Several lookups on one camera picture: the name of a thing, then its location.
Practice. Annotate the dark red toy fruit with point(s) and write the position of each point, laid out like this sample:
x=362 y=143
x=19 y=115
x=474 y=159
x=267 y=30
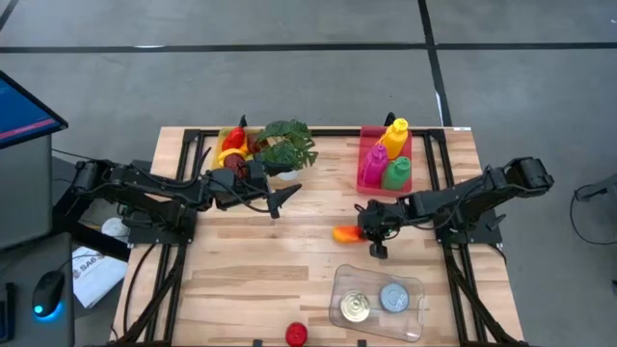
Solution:
x=236 y=164

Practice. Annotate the yellow banana toy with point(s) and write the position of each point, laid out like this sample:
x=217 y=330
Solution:
x=229 y=154

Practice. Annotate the translucent yellow plastic bin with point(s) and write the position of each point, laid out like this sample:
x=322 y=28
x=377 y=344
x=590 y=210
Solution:
x=217 y=144

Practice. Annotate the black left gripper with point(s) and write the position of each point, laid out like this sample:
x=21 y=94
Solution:
x=236 y=185

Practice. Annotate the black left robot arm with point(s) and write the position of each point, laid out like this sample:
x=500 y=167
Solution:
x=144 y=193

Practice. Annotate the clear plastic bin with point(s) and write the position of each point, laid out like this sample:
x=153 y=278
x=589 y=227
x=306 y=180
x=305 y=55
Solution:
x=414 y=328

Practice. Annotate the red orange toy pepper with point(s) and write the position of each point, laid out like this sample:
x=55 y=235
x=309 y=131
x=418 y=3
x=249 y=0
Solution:
x=234 y=139

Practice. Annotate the yellow plastic squeeze bottle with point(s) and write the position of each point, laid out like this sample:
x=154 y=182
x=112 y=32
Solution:
x=395 y=137

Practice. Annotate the white printed paper sheet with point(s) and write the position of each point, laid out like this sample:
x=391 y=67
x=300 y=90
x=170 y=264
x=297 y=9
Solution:
x=96 y=279

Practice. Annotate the black aluminium table frame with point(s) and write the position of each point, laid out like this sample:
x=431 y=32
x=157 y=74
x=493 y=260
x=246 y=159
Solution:
x=337 y=132

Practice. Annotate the black computer mouse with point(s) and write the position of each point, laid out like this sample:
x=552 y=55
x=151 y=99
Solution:
x=48 y=294

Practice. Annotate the black keyboard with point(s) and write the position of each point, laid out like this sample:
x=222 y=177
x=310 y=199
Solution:
x=7 y=313

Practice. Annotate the computer monitor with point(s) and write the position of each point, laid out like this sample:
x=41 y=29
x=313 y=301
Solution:
x=19 y=115

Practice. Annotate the tin can with blue label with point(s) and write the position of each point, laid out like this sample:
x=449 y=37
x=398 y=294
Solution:
x=394 y=298

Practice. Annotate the translucent red plastic bin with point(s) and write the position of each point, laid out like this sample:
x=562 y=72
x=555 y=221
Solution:
x=368 y=137

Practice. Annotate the tin can with gold lid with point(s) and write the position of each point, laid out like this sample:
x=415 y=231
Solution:
x=355 y=306

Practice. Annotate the green plastic bottle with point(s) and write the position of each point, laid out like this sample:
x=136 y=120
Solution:
x=397 y=173

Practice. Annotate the artificial green monstera plant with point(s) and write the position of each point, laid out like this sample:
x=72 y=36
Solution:
x=289 y=144

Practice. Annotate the pink plastic squeeze bottle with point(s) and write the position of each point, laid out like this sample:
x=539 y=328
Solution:
x=373 y=166

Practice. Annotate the red toy tomato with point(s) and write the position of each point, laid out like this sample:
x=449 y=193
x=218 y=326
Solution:
x=296 y=334

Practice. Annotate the red toy apple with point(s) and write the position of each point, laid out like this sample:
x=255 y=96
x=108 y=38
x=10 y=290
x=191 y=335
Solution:
x=253 y=143

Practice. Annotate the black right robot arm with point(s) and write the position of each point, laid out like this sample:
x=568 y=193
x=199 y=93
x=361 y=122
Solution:
x=482 y=193

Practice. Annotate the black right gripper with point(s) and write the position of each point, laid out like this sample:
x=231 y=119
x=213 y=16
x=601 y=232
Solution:
x=385 y=219

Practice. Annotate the white round container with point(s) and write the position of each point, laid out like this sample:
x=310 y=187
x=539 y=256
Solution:
x=115 y=227

